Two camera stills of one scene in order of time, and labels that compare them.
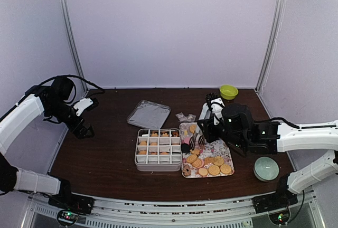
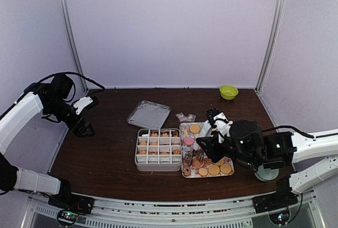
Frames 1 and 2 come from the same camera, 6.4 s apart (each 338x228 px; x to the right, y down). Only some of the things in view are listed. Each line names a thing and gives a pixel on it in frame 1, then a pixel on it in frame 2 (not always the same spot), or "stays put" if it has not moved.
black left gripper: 73,129 stays put
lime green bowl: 228,92 stays put
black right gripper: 207,130 -> 212,146
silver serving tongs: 200,136 -> 196,152
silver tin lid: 149,114 stays put
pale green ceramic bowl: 265,169 stays put
